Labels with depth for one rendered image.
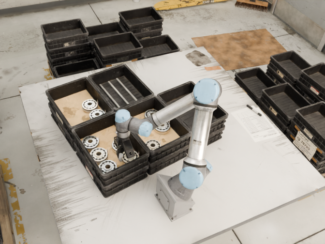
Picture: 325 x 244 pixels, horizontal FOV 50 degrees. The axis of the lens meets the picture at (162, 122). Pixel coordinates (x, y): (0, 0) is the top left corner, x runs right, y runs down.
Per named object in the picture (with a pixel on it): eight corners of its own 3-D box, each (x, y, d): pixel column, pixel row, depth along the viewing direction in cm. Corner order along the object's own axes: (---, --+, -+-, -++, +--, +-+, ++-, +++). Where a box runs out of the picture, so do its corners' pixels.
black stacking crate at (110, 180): (149, 166, 205) (150, 154, 197) (104, 189, 192) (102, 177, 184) (115, 124, 227) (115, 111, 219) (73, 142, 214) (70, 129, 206)
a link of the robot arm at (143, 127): (156, 122, 185) (137, 115, 187) (150, 124, 174) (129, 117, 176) (152, 136, 186) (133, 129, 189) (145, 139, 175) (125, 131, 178)
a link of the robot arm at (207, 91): (205, 185, 181) (224, 80, 173) (199, 194, 167) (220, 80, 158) (182, 180, 184) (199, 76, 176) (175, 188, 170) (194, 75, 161)
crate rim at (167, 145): (192, 135, 211) (192, 132, 210) (150, 156, 198) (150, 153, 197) (155, 97, 233) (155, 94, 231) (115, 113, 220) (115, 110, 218)
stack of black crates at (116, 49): (131, 68, 378) (131, 31, 346) (142, 84, 359) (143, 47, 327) (95, 76, 364) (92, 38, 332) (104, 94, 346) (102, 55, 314)
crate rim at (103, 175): (150, 156, 198) (150, 153, 196) (103, 179, 185) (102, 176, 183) (115, 113, 220) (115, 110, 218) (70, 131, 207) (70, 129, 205)
